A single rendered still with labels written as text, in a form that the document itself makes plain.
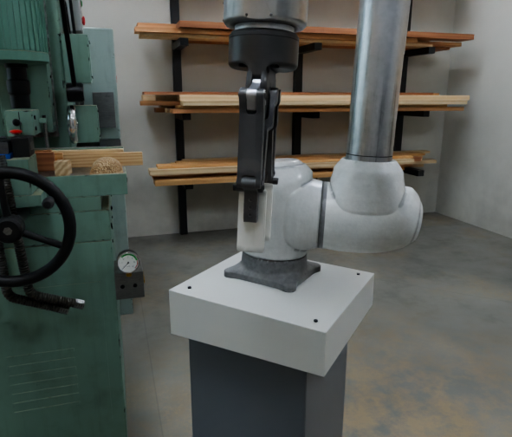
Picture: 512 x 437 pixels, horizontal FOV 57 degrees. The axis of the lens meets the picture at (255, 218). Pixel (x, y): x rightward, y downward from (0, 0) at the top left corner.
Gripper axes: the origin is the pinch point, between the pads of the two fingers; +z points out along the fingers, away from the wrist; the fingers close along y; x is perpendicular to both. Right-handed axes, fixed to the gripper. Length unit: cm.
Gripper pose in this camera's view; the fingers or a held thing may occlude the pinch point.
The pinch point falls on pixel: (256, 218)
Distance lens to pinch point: 53.9
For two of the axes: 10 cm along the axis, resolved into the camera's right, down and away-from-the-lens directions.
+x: 9.9, 0.8, -1.5
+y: -1.6, 2.0, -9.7
